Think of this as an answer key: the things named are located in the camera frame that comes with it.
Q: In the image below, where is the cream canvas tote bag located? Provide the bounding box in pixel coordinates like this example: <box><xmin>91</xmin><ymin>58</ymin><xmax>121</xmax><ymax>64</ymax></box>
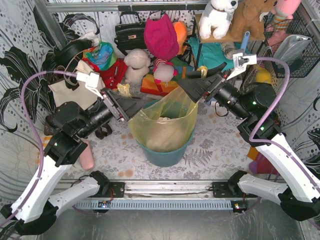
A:
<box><xmin>49</xmin><ymin>60</ymin><xmax>105</xmax><ymax>110</ymax></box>

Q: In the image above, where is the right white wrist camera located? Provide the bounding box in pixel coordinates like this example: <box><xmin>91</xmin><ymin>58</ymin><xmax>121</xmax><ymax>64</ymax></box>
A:
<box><xmin>227</xmin><ymin>51</ymin><xmax>257</xmax><ymax>80</ymax></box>

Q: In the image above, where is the yellow plush duck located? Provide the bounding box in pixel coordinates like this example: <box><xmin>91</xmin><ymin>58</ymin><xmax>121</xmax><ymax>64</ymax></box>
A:
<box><xmin>255</xmin><ymin>67</ymin><xmax>272</xmax><ymax>84</ymax></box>

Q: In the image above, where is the pink plush toy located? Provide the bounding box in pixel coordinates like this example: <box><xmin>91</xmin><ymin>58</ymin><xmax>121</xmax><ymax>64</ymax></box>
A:
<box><xmin>271</xmin><ymin>0</ymin><xmax>301</xmax><ymax>29</ymax></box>

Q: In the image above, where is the red folded cloth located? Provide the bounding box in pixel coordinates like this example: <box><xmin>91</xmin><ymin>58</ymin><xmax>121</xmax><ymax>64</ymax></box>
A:
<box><xmin>98</xmin><ymin>58</ymin><xmax>128</xmax><ymax>90</ymax></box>

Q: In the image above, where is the orange checked towel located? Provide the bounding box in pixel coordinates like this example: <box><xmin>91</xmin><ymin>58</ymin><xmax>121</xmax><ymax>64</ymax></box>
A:
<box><xmin>42</xmin><ymin>135</ymin><xmax>52</xmax><ymax>149</ymax></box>

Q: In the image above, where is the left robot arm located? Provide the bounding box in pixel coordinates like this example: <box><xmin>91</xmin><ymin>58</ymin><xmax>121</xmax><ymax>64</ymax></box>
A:
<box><xmin>0</xmin><ymin>88</ymin><xmax>146</xmax><ymax>236</ymax></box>

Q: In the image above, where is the brown plush bear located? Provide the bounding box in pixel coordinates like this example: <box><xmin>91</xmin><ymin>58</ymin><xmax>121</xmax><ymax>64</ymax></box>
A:
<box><xmin>230</xmin><ymin>0</ymin><xmax>278</xmax><ymax>40</ymax></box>

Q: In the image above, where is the yellow translucent trash bag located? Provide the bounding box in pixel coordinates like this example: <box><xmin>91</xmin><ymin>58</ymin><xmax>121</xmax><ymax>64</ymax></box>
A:
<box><xmin>120</xmin><ymin>72</ymin><xmax>198</xmax><ymax>153</ymax></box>

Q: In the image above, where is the teal plastic trash bin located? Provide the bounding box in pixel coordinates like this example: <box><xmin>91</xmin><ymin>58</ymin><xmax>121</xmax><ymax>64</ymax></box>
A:
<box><xmin>137</xmin><ymin>100</ymin><xmax>195</xmax><ymax>167</ymax></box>

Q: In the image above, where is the magenta fabric bag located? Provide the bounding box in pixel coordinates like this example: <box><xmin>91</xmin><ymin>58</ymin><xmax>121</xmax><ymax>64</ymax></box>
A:
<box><xmin>143</xmin><ymin>13</ymin><xmax>179</xmax><ymax>60</ymax></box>

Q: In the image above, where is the black wire basket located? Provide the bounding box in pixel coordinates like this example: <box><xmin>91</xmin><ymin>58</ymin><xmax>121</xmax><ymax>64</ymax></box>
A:
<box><xmin>264</xmin><ymin>12</ymin><xmax>320</xmax><ymax>78</ymax></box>

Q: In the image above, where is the black leather handbag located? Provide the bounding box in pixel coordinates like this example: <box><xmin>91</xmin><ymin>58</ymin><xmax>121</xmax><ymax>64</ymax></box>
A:
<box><xmin>114</xmin><ymin>11</ymin><xmax>147</xmax><ymax>56</ymax></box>

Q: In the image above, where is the white plush dog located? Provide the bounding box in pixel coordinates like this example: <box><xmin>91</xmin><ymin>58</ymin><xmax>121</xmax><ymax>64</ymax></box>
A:
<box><xmin>199</xmin><ymin>0</ymin><xmax>239</xmax><ymax>40</ymax></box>

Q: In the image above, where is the blue floor sweeper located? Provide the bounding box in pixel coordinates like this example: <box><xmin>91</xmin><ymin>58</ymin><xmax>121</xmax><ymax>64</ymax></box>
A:
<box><xmin>240</xmin><ymin>31</ymin><xmax>251</xmax><ymax>51</ymax></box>

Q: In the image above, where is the grey patterned pouch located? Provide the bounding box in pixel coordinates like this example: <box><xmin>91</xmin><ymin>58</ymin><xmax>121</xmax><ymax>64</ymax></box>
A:
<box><xmin>220</xmin><ymin>42</ymin><xmax>238</xmax><ymax>60</ymax></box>

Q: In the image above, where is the colourful printed cloth bag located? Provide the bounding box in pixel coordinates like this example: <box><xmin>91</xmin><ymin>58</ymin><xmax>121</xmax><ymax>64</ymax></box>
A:
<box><xmin>82</xmin><ymin>41</ymin><xmax>117</xmax><ymax>72</ymax></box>

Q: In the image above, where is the pink glasses case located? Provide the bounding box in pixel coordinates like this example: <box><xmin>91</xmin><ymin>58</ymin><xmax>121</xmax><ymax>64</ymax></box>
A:
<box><xmin>79</xmin><ymin>140</ymin><xmax>95</xmax><ymax>171</ymax></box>

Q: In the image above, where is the wooden metal shelf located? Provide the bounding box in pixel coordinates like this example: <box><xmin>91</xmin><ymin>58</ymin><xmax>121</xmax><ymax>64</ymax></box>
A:
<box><xmin>188</xmin><ymin>14</ymin><xmax>265</xmax><ymax>70</ymax></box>

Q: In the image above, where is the teal folded cloth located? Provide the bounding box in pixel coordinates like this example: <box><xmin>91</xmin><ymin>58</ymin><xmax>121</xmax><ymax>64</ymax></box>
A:
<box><xmin>188</xmin><ymin>37</ymin><xmax>234</xmax><ymax>71</ymax></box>

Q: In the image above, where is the silver foil pouch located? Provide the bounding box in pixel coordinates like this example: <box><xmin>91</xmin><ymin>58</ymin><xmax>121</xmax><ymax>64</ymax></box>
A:
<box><xmin>273</xmin><ymin>34</ymin><xmax>312</xmax><ymax>64</ymax></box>

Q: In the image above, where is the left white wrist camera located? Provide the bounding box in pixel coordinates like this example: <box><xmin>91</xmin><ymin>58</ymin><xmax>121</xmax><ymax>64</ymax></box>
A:
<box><xmin>76</xmin><ymin>72</ymin><xmax>104</xmax><ymax>99</ymax></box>

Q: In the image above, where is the pink plush doll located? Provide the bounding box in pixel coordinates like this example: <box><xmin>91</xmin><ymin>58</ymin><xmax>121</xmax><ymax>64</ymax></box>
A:
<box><xmin>153</xmin><ymin>58</ymin><xmax>178</xmax><ymax>84</ymax></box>

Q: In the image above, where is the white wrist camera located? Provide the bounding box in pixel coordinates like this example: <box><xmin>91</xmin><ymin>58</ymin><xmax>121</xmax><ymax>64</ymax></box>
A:
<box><xmin>76</xmin><ymin>72</ymin><xmax>104</xmax><ymax>99</ymax></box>
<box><xmin>227</xmin><ymin>51</ymin><xmax>257</xmax><ymax>80</ymax></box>

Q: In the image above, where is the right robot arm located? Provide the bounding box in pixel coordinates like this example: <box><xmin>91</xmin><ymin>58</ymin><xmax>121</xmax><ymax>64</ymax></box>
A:
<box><xmin>177</xmin><ymin>64</ymin><xmax>320</xmax><ymax>221</ymax></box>

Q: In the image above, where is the cream plush sheep toy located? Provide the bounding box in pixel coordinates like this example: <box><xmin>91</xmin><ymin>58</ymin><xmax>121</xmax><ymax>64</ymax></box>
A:
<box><xmin>124</xmin><ymin>48</ymin><xmax>151</xmax><ymax>84</ymax></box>

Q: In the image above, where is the metal base rail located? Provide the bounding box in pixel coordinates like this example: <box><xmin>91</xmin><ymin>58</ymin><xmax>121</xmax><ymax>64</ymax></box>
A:
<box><xmin>62</xmin><ymin>180</ymin><xmax>262</xmax><ymax>212</ymax></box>

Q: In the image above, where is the orange plush toy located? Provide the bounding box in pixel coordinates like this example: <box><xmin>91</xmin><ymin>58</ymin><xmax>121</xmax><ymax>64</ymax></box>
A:
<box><xmin>173</xmin><ymin>21</ymin><xmax>187</xmax><ymax>55</ymax></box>

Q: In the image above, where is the rainbow striped folded cloth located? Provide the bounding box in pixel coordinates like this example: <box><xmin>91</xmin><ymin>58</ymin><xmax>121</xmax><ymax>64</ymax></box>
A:
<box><xmin>140</xmin><ymin>56</ymin><xmax>195</xmax><ymax>99</ymax></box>

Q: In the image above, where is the brown patterned bag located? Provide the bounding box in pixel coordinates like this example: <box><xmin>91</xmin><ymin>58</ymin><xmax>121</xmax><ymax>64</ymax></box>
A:
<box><xmin>44</xmin><ymin>114</ymin><xmax>113</xmax><ymax>140</ymax></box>

